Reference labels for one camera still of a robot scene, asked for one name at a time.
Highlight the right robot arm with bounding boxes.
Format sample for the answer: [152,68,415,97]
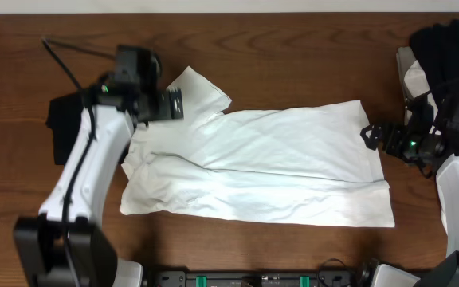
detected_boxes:
[359,97,459,287]

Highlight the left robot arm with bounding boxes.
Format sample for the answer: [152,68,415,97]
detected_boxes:
[14,75,183,286]

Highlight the white printed t-shirt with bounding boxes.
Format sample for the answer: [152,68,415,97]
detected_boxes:
[120,68,394,228]

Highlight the black garment on pile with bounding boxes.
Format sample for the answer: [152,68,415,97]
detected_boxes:
[409,19,459,104]

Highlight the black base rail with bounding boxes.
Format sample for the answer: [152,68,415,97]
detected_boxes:
[141,258,376,287]

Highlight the black folded garment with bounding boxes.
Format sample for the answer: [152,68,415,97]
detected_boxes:
[45,92,84,166]

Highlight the grey folded garment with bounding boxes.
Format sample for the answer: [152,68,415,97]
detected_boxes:
[396,47,416,101]

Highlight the white garment in pile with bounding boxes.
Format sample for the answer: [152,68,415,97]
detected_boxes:
[405,59,459,133]

